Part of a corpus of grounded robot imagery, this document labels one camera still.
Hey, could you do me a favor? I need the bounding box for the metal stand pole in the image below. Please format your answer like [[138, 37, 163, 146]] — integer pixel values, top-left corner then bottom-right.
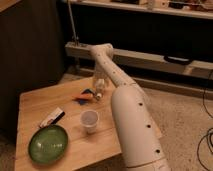
[[67, 0, 80, 74]]

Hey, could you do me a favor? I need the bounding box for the black cable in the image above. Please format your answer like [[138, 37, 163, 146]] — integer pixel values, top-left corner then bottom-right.
[[196, 69, 213, 171]]

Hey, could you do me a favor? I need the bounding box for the orange carrot toy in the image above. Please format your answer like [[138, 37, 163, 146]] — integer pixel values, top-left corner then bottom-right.
[[72, 93, 93, 100]]

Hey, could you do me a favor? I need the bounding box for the white plastic bottle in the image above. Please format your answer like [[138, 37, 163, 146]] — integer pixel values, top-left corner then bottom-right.
[[95, 79, 105, 100]]

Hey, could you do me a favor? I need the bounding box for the black and white box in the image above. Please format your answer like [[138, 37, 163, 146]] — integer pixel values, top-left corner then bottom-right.
[[39, 107, 65, 128]]

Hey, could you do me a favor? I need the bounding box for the translucent plastic cup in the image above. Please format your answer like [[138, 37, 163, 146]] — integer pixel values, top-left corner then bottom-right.
[[80, 110, 99, 134]]

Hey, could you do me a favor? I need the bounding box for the black object on shelf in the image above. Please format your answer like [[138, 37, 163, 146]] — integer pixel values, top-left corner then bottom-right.
[[164, 56, 193, 65]]

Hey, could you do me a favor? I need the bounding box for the wooden shelf rack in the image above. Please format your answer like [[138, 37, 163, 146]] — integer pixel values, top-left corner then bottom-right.
[[65, 0, 213, 98]]

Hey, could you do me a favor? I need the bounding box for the green plate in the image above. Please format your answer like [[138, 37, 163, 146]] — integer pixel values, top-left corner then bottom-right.
[[28, 125, 68, 165]]

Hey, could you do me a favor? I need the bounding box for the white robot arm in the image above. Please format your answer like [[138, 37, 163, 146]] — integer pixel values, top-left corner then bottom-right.
[[90, 43, 171, 171]]

